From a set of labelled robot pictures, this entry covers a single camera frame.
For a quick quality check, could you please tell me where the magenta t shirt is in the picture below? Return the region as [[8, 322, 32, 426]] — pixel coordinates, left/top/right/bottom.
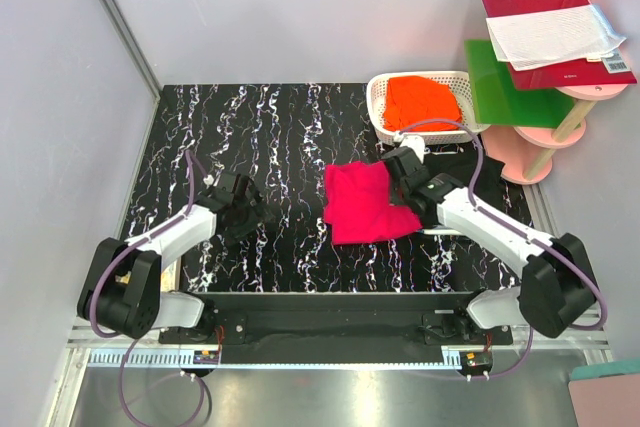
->
[[324, 161, 422, 246]]

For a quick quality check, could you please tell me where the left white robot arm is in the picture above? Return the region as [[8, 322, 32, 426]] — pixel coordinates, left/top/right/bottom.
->
[[77, 173, 271, 343]]

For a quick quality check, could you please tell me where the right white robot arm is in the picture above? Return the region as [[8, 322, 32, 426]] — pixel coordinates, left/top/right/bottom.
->
[[382, 136, 604, 344]]

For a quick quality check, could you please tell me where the folded black white t shirt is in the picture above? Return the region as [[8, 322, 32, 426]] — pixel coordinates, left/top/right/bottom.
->
[[394, 149, 507, 237]]

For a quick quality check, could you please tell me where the orange t shirt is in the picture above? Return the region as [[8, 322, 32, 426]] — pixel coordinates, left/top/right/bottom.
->
[[383, 76, 463, 131]]

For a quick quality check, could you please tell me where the illustrated book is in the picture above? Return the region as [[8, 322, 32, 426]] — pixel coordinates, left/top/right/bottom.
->
[[160, 259, 181, 293]]

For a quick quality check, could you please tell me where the pink wooden shelf stand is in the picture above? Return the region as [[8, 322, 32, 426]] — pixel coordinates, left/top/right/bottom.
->
[[483, 52, 637, 185]]

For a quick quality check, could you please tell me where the green plastic sheet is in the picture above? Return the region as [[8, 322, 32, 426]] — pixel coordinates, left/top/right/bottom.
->
[[464, 40, 574, 129]]

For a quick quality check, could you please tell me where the white mesh cloth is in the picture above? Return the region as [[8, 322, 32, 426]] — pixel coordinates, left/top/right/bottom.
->
[[486, 4, 626, 71]]

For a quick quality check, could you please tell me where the dark red folder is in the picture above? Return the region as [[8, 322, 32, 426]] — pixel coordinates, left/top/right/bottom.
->
[[482, 0, 637, 91]]

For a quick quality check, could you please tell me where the teal board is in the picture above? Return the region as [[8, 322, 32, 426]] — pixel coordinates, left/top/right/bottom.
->
[[570, 359, 640, 381]]

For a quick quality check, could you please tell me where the pink board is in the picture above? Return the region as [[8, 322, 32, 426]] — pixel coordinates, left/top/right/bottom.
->
[[569, 374, 639, 427]]

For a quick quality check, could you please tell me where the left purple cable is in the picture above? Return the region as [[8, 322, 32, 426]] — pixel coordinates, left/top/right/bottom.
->
[[88, 149, 211, 426]]

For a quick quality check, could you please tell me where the white slotted cable duct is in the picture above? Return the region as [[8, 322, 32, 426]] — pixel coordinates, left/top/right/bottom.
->
[[89, 345, 476, 369]]

